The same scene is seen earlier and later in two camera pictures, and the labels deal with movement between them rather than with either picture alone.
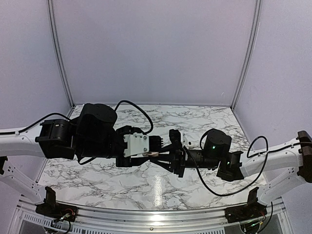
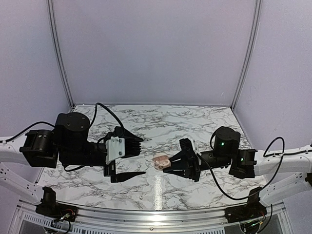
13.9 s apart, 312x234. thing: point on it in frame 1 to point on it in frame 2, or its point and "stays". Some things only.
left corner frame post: (51, 10) stays
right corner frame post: (257, 19) stays
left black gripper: (132, 162) to (120, 178)
